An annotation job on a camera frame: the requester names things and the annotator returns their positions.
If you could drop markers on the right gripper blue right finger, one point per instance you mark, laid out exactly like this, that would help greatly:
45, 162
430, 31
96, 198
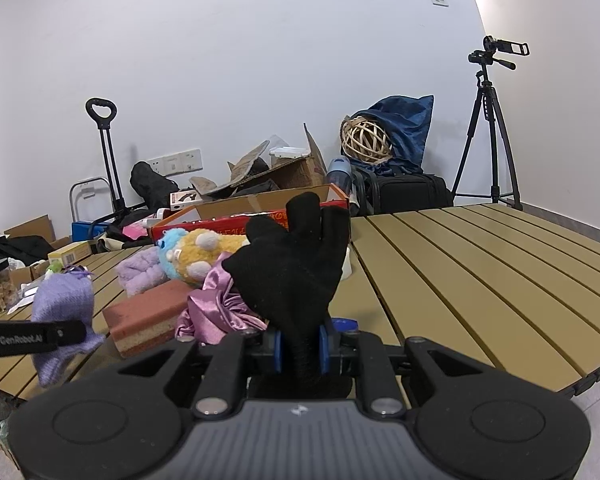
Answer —
324, 350

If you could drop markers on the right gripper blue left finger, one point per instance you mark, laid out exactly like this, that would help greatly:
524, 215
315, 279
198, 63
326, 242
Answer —
277, 352

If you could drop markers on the black knit glove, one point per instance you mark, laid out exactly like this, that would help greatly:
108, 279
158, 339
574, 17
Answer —
289, 274

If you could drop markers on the pink satin cloth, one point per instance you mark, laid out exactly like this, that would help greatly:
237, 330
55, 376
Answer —
215, 310

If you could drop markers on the purple knit pouch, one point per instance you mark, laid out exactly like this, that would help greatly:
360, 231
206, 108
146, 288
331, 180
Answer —
63, 297

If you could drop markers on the pink sponge block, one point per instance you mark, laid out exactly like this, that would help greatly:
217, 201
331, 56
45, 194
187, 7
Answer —
148, 319

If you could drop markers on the lavender fluffy headband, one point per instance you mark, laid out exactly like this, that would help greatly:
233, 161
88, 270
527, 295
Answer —
141, 271

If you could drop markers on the blue tissue pack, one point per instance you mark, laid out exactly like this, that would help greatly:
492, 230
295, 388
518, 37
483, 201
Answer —
345, 325

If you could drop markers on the white paper packet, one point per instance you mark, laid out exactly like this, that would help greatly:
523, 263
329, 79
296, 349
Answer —
24, 297

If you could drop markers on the white foam cylinder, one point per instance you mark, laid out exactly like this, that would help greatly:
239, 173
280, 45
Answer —
346, 266

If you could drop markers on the cardboard box with clothes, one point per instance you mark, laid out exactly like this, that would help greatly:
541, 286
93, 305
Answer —
30, 243

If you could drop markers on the small yellow box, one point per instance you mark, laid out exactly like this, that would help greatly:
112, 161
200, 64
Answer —
70, 254

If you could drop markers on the yellow blue plush toy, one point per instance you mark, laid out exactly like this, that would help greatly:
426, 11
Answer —
189, 255

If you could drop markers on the red fruit cardboard box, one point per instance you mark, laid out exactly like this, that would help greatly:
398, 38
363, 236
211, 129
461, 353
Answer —
230, 216

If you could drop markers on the black suitcase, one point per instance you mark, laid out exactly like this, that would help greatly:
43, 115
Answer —
399, 192

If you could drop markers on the open brown cardboard box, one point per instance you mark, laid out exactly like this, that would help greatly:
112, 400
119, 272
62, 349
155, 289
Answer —
273, 165

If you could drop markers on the blue water bottle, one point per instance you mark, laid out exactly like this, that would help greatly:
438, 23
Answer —
340, 174

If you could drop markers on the black bag on floor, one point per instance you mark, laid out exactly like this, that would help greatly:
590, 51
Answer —
154, 189

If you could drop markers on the woven rattan ball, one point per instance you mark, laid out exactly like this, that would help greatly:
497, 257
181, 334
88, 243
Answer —
363, 140

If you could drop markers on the folding camp table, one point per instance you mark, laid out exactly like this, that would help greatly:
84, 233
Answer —
507, 288

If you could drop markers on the blue velvet bag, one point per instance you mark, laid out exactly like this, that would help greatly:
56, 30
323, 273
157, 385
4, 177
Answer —
406, 121

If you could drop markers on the black trolley handle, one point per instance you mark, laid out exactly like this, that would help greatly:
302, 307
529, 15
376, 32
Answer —
103, 112

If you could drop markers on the white wall outlet strip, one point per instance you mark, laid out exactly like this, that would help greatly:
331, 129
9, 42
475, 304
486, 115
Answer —
180, 163

